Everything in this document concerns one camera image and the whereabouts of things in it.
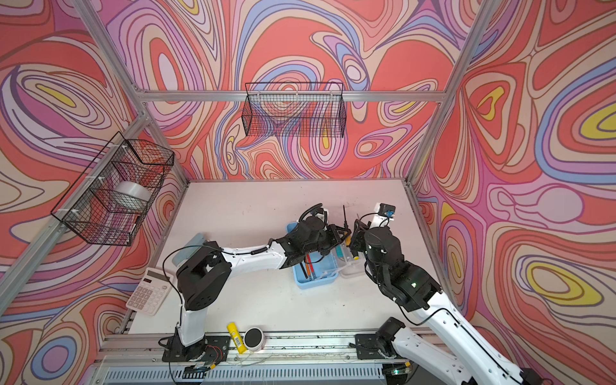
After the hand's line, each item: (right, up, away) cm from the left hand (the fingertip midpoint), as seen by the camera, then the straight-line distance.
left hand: (355, 232), depth 80 cm
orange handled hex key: (-16, -15, +11) cm, 24 cm away
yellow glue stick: (-38, -32, -6) cm, 50 cm away
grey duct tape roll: (-70, +14, -6) cm, 72 cm away
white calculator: (-72, -21, +4) cm, 76 cm away
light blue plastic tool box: (-13, -15, +11) cm, 23 cm away
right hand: (0, +3, -10) cm, 11 cm away
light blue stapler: (-62, -9, +11) cm, 64 cm away
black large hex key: (-18, -16, +11) cm, 26 cm away
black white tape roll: (-33, -31, -8) cm, 46 cm away
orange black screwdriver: (-3, -1, 0) cm, 3 cm away
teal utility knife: (-5, -7, +3) cm, 9 cm away
